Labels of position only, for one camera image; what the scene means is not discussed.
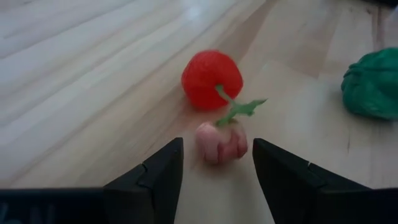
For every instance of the pink toy garlic bulb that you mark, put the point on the pink toy garlic bulb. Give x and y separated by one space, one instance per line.
220 144

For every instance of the red toy tomato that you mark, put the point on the red toy tomato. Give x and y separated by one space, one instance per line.
205 74

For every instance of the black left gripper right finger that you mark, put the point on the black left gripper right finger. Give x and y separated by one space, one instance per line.
289 186

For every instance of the green toy bell pepper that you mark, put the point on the green toy bell pepper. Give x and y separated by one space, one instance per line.
373 84

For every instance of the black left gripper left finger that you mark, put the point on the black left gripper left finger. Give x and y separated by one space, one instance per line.
155 186

